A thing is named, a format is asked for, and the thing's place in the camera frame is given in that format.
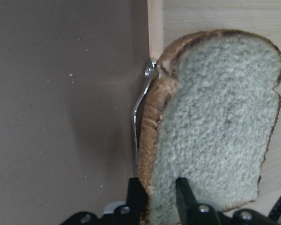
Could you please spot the bread slice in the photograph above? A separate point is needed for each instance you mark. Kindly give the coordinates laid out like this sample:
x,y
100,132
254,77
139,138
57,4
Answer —
x,y
209,118

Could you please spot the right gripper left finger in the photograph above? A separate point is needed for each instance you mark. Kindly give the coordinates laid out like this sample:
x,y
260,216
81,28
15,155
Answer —
x,y
136,201

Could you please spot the metal cutlery handle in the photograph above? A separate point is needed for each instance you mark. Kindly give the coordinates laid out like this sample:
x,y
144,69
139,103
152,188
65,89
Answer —
x,y
147,75

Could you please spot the light wooden cutting board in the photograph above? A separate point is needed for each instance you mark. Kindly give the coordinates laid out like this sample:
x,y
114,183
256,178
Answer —
x,y
170,19

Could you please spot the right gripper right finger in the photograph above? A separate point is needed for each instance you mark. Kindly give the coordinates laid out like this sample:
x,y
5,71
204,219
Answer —
x,y
185,201

